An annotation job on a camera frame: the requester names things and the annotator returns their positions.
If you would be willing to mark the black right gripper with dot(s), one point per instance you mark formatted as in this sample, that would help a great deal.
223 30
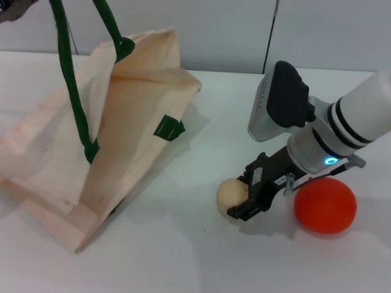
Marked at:
272 174

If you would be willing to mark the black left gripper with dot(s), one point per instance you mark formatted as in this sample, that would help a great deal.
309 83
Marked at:
12 9

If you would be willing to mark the round beige egg yolk pastry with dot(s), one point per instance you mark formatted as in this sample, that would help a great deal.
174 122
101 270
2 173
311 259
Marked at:
230 195

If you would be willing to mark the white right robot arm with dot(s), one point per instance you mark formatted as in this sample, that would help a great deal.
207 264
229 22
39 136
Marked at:
348 122

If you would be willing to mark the round orange fruit toy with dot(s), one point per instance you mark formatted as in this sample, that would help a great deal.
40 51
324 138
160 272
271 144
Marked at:
325 207

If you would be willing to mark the thin black wall strip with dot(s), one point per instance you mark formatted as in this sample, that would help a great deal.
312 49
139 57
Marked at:
270 39

